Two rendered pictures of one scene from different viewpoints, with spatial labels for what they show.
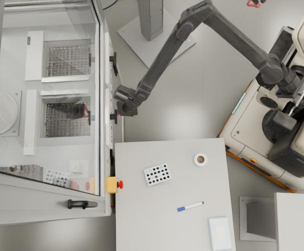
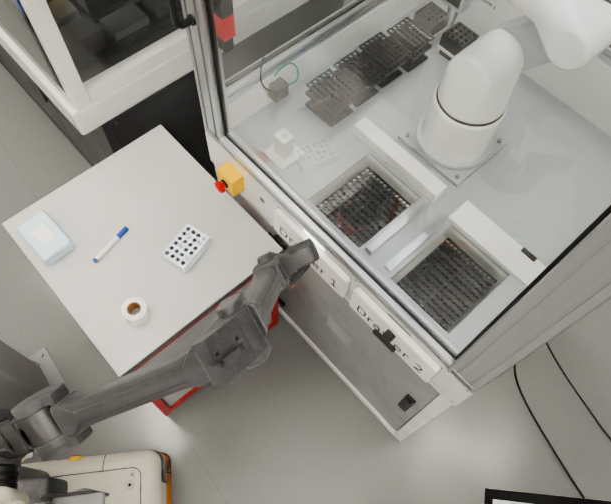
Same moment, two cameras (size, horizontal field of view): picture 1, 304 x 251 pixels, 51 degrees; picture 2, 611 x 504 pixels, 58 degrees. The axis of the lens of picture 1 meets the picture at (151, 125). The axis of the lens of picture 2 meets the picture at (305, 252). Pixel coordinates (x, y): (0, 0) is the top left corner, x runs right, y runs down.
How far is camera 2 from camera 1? 97 cm
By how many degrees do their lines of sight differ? 38
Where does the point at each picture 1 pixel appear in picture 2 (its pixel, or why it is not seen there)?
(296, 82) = not seen: outside the picture
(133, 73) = (399, 479)
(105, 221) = not seen: hidden behind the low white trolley
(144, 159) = (222, 258)
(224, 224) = (44, 248)
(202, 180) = (114, 289)
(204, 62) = not seen: outside the picture
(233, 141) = (127, 461)
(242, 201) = not seen: hidden behind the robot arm
